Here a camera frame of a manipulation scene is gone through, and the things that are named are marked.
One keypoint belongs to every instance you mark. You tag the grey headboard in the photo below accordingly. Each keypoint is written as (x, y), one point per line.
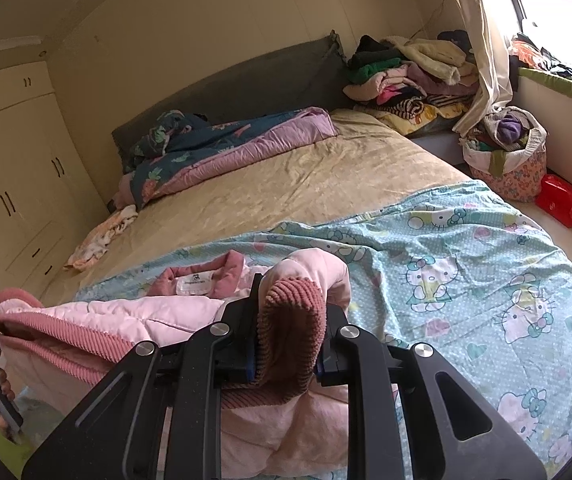
(246, 85)

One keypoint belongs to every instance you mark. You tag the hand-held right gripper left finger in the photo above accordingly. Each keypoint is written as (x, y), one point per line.
(238, 355)

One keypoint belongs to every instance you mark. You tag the light blue cartoon blanket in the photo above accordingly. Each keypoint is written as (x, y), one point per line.
(441, 260)

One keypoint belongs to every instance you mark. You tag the pink quilted jacket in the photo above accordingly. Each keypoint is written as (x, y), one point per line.
(131, 320)

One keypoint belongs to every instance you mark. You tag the clothes in laundry basket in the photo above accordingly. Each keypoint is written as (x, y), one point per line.
(508, 130)

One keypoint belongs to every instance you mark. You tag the floral blue and purple quilt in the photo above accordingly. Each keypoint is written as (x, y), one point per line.
(246, 140)

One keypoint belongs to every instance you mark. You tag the clothes on window seat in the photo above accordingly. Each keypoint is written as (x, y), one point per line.
(531, 52)

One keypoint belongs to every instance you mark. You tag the green window seat cushion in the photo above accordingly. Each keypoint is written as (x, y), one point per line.
(566, 87)

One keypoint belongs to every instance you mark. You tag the bed with beige sheet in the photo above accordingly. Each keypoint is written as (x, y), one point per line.
(266, 185)

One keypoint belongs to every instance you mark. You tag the patterned laundry basket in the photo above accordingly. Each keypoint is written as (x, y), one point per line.
(506, 180)

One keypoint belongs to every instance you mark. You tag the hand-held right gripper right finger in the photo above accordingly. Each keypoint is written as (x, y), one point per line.
(333, 360)

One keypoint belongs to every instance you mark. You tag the pile of clothes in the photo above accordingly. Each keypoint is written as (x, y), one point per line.
(406, 85)

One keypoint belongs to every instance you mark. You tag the red box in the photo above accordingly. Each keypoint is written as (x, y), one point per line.
(561, 200)

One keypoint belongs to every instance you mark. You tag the small pale patterned cloth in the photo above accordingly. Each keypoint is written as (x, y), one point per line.
(98, 240)

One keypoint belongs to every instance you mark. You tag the cream curtain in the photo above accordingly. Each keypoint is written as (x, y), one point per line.
(491, 60)

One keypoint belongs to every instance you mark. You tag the cream wardrobe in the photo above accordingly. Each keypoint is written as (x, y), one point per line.
(16, 160)

